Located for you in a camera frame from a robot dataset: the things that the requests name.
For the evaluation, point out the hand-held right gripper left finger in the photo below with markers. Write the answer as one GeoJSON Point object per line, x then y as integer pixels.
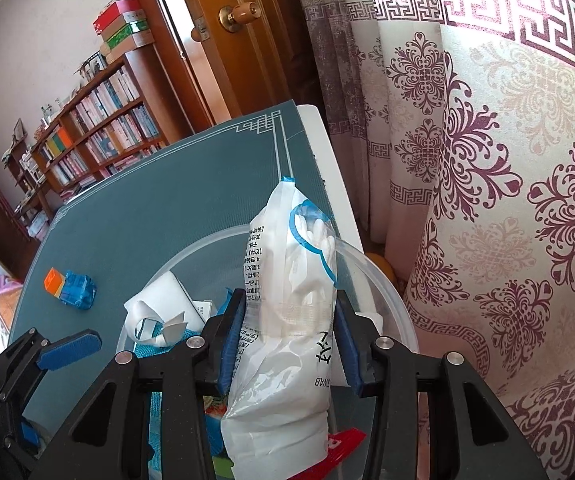
{"type": "Point", "coordinates": [232, 350]}

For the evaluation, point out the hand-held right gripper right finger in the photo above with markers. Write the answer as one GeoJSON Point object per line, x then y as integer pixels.
{"type": "Point", "coordinates": [352, 355]}

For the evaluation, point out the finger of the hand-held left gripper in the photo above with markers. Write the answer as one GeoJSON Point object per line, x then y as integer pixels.
{"type": "Point", "coordinates": [67, 350]}
{"type": "Point", "coordinates": [31, 436]}

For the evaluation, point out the white cotton swab bag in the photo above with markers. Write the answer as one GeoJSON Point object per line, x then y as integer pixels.
{"type": "Point", "coordinates": [277, 360]}

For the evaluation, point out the clear plastic bin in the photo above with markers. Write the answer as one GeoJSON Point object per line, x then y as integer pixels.
{"type": "Point", "coordinates": [390, 310]}

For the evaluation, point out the blue cracker packet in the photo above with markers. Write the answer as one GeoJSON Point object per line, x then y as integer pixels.
{"type": "Point", "coordinates": [213, 422]}

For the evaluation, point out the small blue toy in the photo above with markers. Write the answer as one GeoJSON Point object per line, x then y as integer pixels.
{"type": "Point", "coordinates": [77, 290]}

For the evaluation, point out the orange toy block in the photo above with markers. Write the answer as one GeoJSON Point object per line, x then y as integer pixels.
{"type": "Point", "coordinates": [53, 282]}

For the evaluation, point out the red packet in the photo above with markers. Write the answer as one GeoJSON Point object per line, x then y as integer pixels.
{"type": "Point", "coordinates": [345, 447]}

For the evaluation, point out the orange ball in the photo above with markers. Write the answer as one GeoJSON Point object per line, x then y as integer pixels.
{"type": "Point", "coordinates": [382, 265]}

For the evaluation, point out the small wooden shelf unit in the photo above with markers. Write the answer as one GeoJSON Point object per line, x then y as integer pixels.
{"type": "Point", "coordinates": [24, 175]}

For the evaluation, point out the small framed picture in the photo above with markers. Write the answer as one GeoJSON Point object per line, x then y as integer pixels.
{"type": "Point", "coordinates": [19, 130]}

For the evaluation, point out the rows of shelved books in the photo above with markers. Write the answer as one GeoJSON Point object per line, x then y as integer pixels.
{"type": "Point", "coordinates": [97, 115]}

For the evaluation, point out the white purple patterned curtain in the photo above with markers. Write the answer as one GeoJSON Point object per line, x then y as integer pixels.
{"type": "Point", "coordinates": [492, 160]}

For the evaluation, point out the wooden bookshelf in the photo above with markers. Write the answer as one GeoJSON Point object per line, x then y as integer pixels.
{"type": "Point", "coordinates": [148, 80]}

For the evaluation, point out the wooden door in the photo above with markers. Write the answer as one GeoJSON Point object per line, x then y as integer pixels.
{"type": "Point", "coordinates": [267, 60]}

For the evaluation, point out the tan cardboard box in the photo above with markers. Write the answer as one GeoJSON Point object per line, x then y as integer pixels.
{"type": "Point", "coordinates": [130, 45]}

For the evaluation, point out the round door knob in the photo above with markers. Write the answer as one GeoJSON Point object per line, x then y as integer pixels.
{"type": "Point", "coordinates": [237, 15]}
{"type": "Point", "coordinates": [200, 32]}

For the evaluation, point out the green box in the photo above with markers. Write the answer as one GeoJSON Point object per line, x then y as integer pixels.
{"type": "Point", "coordinates": [127, 30]}

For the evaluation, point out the red box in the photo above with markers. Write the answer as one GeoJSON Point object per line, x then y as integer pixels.
{"type": "Point", "coordinates": [117, 12]}

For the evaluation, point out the film strip picture frame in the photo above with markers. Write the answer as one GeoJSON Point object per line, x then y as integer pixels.
{"type": "Point", "coordinates": [94, 65]}

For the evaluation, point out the wooden door frame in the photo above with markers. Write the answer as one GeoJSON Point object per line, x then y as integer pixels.
{"type": "Point", "coordinates": [162, 35]}

